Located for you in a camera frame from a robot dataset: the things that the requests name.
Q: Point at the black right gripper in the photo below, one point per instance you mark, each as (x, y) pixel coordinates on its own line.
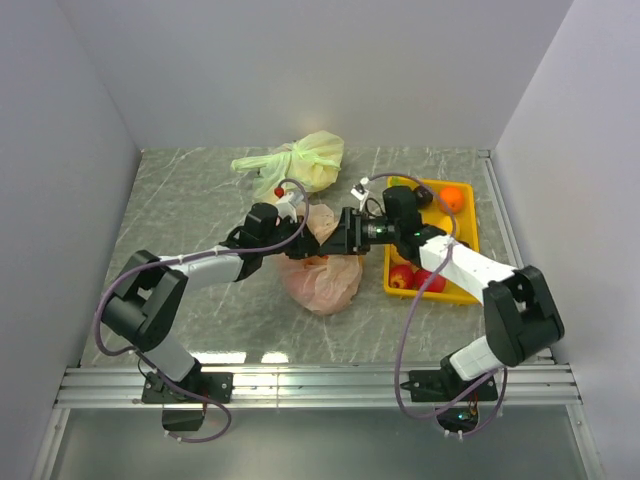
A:
(348, 237)

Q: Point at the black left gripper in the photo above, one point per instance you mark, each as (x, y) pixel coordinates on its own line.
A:
(307, 244)

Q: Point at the translucent orange plastic bag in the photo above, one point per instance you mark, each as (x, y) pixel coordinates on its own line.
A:
(322, 285)

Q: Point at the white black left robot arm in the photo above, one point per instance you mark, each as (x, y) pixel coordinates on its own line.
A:
(139, 308)

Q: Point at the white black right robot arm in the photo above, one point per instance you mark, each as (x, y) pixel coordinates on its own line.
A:
(521, 317)

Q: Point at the red yellow fake apple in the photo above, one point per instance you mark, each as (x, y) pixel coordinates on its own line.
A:
(401, 277)

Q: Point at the tied green plastic bag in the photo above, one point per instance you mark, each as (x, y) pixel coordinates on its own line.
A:
(314, 161)

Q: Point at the dark purple fake plum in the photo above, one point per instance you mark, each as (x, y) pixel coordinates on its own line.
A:
(423, 197)

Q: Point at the yellow plastic fruit tray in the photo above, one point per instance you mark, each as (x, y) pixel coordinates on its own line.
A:
(465, 234)

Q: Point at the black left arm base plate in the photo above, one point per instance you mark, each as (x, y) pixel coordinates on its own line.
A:
(216, 386)

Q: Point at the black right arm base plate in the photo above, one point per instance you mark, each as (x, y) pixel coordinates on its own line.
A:
(436, 386)

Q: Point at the aluminium rail frame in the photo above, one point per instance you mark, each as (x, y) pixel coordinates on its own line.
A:
(313, 398)

